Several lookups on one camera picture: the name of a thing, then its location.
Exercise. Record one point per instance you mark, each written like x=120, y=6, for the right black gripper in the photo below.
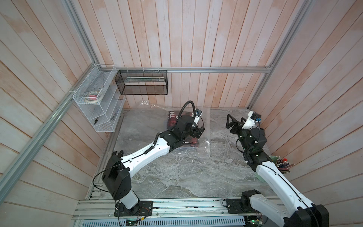
x=239, y=128

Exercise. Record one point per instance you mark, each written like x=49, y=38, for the red black plaid shirt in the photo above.
x=171, y=121

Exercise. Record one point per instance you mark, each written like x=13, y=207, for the clear plastic vacuum bag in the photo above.
x=207, y=142

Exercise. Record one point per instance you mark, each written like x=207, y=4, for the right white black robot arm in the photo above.
x=296, y=210

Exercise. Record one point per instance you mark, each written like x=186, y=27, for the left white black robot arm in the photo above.
x=119, y=170

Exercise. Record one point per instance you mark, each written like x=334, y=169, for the green cup with pencils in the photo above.
x=281, y=164

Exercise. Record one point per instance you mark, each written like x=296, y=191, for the tape roll on shelf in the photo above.
x=94, y=97

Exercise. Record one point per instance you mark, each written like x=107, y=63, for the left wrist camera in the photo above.
x=198, y=113

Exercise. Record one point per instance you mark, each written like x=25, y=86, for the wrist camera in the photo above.
x=253, y=116
x=198, y=113

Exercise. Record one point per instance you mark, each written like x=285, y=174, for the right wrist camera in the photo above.
x=253, y=116

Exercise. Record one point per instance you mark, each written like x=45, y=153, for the black wire mesh basket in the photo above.
x=142, y=82

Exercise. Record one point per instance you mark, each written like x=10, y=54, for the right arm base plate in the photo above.
x=239, y=206

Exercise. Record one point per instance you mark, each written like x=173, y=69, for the white wire mesh shelf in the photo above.
x=104, y=115

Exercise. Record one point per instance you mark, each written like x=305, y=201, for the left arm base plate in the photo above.
x=143, y=208

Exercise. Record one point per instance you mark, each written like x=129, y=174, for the aluminium front rail frame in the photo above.
x=166, y=212

